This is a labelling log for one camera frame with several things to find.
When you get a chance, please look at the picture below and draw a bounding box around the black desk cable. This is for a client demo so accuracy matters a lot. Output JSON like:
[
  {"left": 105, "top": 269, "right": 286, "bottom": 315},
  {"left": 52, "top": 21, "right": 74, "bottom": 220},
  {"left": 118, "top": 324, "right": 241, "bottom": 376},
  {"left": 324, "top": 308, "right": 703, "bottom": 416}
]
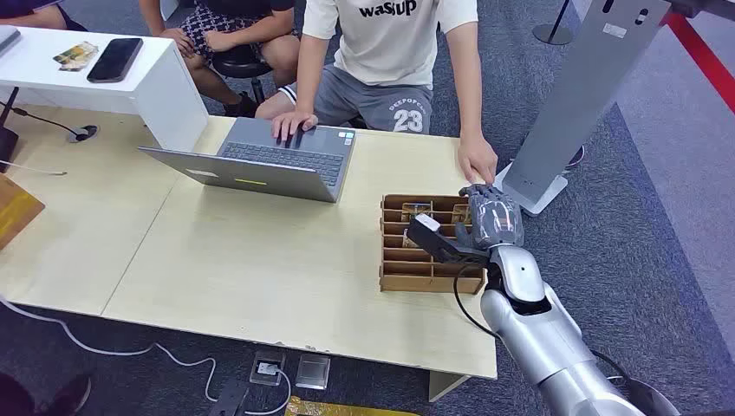
[{"left": 0, "top": 100, "right": 100, "bottom": 144}]

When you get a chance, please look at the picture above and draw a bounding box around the grey flat device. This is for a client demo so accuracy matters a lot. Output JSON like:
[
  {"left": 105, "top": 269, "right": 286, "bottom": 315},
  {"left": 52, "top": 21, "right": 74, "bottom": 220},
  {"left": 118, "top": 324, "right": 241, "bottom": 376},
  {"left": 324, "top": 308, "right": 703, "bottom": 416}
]
[{"left": 0, "top": 25, "right": 23, "bottom": 59}]

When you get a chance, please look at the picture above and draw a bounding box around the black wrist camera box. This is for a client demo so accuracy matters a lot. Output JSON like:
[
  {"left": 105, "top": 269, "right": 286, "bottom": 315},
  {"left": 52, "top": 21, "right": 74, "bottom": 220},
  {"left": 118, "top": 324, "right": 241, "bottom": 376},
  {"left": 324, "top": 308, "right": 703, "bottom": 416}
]
[{"left": 406, "top": 213, "right": 491, "bottom": 266}]

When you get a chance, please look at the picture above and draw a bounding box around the grey laptop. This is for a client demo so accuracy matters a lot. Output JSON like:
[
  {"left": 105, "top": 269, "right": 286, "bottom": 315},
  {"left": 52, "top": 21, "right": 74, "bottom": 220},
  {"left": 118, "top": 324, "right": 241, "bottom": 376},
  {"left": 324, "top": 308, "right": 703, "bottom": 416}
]
[{"left": 139, "top": 117, "right": 357, "bottom": 205}]

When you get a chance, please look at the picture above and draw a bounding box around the grey metal stand panel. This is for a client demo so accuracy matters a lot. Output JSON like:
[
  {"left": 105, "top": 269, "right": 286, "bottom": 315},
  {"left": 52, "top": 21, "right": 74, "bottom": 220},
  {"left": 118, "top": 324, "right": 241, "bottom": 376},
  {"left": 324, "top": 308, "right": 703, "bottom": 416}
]
[{"left": 494, "top": 0, "right": 673, "bottom": 218}]

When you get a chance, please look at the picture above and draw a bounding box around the round stanchion base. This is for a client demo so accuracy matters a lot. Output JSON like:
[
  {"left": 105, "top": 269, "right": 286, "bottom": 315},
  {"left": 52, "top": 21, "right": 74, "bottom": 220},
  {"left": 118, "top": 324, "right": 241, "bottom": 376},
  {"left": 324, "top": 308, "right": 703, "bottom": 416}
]
[{"left": 532, "top": 0, "right": 576, "bottom": 47}]

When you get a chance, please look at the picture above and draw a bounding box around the thin white cable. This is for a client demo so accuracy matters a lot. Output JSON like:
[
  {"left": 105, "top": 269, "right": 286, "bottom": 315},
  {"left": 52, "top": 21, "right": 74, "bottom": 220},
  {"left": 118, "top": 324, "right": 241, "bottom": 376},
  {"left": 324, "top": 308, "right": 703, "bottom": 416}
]
[{"left": 0, "top": 159, "right": 68, "bottom": 177}]

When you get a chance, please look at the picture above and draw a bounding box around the person's right hand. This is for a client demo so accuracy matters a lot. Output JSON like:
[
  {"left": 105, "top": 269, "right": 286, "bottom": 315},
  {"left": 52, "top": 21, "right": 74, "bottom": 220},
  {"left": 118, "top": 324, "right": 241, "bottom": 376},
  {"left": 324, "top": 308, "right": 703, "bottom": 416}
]
[{"left": 271, "top": 110, "right": 320, "bottom": 146}]

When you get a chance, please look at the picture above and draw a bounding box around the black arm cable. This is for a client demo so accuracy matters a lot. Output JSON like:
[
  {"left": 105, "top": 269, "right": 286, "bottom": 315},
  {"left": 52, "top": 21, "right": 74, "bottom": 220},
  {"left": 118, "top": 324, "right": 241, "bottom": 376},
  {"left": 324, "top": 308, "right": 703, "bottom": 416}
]
[{"left": 452, "top": 264, "right": 502, "bottom": 341}]

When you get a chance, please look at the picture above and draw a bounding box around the black smartphone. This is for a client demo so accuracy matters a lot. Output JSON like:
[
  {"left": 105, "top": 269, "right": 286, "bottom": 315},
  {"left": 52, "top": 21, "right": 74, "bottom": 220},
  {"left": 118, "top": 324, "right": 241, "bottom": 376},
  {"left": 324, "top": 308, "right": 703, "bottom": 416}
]
[{"left": 86, "top": 37, "right": 145, "bottom": 84}]

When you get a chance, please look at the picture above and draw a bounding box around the seated person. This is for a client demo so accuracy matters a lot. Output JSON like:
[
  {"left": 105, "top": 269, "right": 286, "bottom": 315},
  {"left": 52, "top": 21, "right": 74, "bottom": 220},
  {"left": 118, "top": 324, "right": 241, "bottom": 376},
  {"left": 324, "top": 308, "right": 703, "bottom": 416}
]
[{"left": 139, "top": 0, "right": 301, "bottom": 119}]

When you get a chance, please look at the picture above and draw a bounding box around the floor power socket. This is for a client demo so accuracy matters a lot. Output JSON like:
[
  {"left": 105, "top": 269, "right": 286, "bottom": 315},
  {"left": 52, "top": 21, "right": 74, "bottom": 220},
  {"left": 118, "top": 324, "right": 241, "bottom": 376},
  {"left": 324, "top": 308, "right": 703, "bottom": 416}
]
[{"left": 250, "top": 350, "right": 287, "bottom": 387}]

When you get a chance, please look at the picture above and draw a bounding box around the person's left hand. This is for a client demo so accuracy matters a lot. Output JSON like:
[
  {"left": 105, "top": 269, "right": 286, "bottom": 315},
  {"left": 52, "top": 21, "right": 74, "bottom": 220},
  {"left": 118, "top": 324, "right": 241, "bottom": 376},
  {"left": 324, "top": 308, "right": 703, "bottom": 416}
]
[{"left": 457, "top": 134, "right": 499, "bottom": 185}]

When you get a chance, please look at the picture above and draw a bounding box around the pale desk leg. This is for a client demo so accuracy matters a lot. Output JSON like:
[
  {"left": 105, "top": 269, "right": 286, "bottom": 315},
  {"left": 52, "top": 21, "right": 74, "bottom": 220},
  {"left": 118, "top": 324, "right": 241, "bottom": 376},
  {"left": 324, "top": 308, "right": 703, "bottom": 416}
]
[{"left": 427, "top": 370, "right": 472, "bottom": 404}]

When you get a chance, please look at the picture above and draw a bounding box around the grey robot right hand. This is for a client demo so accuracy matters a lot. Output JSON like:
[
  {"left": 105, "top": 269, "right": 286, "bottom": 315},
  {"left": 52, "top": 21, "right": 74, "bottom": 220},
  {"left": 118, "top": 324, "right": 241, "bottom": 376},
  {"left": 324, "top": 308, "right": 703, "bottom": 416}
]
[{"left": 455, "top": 183, "right": 525, "bottom": 251}]

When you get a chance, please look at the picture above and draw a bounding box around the black stool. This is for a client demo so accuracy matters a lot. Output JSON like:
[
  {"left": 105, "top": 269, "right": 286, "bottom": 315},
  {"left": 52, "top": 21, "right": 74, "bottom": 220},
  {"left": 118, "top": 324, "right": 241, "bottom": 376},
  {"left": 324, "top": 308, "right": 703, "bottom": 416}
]
[{"left": 211, "top": 45, "right": 275, "bottom": 106}]

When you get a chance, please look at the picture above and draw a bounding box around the black monitor stand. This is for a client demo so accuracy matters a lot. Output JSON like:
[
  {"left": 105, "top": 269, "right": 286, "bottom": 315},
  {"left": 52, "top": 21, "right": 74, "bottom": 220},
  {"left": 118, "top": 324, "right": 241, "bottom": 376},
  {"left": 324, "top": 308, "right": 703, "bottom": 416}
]
[{"left": 0, "top": 87, "right": 21, "bottom": 174}]

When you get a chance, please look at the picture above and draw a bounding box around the red barrier strap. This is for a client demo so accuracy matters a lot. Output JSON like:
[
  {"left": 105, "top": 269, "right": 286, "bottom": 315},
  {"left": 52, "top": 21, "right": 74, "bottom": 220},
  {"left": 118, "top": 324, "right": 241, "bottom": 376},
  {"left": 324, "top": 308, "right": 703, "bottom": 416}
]
[{"left": 660, "top": 11, "right": 735, "bottom": 116}]

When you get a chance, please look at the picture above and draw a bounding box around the yellow patterned sheet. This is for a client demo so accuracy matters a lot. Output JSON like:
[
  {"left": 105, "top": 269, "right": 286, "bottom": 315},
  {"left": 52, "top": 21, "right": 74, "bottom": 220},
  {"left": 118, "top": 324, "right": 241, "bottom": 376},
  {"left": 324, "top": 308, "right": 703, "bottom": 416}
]
[{"left": 285, "top": 396, "right": 420, "bottom": 416}]

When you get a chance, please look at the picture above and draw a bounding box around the brown wooden card holder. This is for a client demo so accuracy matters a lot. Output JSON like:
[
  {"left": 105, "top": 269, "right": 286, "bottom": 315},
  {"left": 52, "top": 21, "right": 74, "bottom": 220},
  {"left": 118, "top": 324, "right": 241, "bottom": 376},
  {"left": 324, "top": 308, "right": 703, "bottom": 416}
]
[{"left": 379, "top": 193, "right": 488, "bottom": 296}]

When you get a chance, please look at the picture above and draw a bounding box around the white floor cable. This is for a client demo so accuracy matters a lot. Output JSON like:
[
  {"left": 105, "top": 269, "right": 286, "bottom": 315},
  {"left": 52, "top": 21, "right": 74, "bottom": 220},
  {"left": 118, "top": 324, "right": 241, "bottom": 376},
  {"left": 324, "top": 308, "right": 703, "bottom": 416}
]
[{"left": 0, "top": 296, "right": 293, "bottom": 416}]

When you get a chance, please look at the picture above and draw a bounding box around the metal floor plate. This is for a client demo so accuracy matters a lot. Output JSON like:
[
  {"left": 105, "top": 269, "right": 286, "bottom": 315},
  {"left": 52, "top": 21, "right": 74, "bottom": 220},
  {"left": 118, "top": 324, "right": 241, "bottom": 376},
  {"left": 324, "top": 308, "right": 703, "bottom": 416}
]
[{"left": 295, "top": 353, "right": 333, "bottom": 392}]

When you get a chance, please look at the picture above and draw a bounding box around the brown wooden board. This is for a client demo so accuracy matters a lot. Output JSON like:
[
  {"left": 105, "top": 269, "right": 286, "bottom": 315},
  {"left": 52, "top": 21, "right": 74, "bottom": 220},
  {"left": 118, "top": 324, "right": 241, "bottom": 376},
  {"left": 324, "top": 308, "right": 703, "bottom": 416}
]
[{"left": 0, "top": 173, "right": 47, "bottom": 251}]

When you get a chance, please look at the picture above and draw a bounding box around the white desk riser shelf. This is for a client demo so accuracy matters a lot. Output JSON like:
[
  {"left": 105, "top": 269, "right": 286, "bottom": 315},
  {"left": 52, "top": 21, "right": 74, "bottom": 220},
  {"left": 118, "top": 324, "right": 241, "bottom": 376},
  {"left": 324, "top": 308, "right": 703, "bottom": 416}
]
[{"left": 0, "top": 25, "right": 210, "bottom": 153}]

